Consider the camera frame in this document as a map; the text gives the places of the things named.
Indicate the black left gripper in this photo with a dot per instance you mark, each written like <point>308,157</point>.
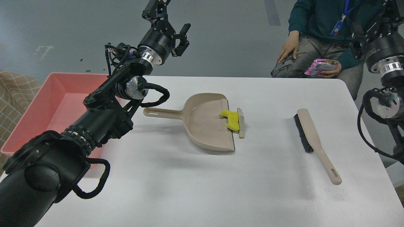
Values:
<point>161,40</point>

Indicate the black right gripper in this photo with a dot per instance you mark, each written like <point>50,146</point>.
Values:
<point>381,46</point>

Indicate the beige plastic dustpan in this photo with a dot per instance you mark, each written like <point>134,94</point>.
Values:
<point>204,126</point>

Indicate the beige foam strip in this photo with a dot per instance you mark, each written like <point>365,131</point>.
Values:
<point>241,132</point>

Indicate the yellow foam scrap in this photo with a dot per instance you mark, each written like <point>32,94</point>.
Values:
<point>232,118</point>

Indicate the beige brush with black bristles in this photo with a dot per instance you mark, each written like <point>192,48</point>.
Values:
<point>311,143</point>

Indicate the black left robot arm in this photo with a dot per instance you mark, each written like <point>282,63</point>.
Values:
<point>51,165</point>

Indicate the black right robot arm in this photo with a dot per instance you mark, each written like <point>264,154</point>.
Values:
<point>386,107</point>

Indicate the pink plastic bin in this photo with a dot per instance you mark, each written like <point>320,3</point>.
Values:
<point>57,105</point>

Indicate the seated person in teal sweater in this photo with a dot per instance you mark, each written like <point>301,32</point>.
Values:
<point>321,29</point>

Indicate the pink snack packet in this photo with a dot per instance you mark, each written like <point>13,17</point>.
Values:
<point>320,65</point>

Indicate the beige checkered cloth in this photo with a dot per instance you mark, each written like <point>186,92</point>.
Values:
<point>16,94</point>

